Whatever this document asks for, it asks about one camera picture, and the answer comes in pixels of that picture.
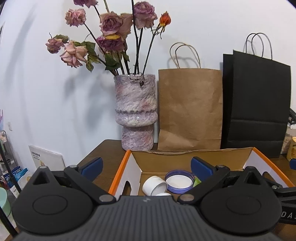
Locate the wire storage rack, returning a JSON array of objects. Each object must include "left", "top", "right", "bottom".
[{"left": 1, "top": 131, "right": 18, "bottom": 170}]

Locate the dried rose bouquet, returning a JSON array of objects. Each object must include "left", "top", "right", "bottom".
[{"left": 45, "top": 1, "right": 171, "bottom": 76}]

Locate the white plastic cup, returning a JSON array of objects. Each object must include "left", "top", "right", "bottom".
[{"left": 142, "top": 176, "right": 168, "bottom": 196}]

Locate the mint green bucket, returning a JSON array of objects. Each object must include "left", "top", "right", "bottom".
[{"left": 0, "top": 187, "right": 11, "bottom": 217}]

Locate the brown paper bag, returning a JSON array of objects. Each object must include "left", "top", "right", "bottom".
[{"left": 158, "top": 45, "right": 223, "bottom": 151}]

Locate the blue white package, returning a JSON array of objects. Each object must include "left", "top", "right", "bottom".
[{"left": 4, "top": 166, "right": 33, "bottom": 198}]

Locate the red pumpkin cardboard box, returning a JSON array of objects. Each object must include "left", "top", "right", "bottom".
[{"left": 108, "top": 148, "right": 294, "bottom": 198}]

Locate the white round lid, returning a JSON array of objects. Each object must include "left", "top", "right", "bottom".
[{"left": 156, "top": 192, "right": 171, "bottom": 196}]

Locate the black paper bag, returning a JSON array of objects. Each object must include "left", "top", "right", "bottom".
[{"left": 220, "top": 32, "right": 292, "bottom": 159}]

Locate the yellow bear mug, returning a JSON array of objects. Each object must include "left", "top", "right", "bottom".
[{"left": 287, "top": 137, "right": 296, "bottom": 161}]

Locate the light blue wide lid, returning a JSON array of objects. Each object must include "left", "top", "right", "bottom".
[{"left": 165, "top": 170, "right": 195, "bottom": 194}]

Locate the black light stand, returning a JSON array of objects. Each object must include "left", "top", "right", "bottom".
[{"left": 0, "top": 143, "right": 23, "bottom": 238}]

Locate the mottled purple ceramic vase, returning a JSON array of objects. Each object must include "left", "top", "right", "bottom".
[{"left": 114, "top": 74, "right": 158, "bottom": 151}]

